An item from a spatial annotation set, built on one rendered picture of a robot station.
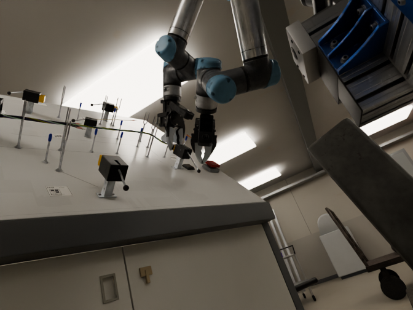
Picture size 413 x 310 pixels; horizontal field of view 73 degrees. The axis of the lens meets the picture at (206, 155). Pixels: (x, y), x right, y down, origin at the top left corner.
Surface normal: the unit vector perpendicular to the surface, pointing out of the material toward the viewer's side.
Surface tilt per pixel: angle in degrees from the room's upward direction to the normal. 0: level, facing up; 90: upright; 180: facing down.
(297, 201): 90
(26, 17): 180
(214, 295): 90
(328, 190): 90
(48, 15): 180
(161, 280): 90
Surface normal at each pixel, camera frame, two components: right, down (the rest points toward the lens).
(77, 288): 0.61, -0.52
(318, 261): -0.42, -0.28
